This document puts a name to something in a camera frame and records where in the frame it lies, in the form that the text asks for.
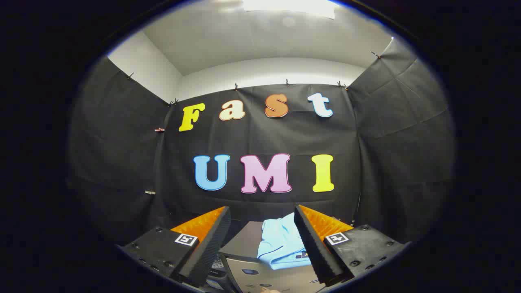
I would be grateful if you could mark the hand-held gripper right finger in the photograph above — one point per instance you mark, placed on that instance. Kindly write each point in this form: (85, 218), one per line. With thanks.
(313, 248)

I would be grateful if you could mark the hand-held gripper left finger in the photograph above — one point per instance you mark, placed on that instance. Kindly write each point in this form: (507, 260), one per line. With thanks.
(209, 248)

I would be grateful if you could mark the grey washing machine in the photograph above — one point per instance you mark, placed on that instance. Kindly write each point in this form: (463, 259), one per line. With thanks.
(244, 244)

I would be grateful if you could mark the light blue garment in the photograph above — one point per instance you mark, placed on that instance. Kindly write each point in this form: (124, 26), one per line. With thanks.
(279, 240)

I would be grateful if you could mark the black backdrop cloth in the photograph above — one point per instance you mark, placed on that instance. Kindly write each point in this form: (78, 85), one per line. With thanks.
(122, 162)

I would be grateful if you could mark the row of black clips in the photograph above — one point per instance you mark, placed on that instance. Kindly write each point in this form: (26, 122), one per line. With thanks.
(287, 82)

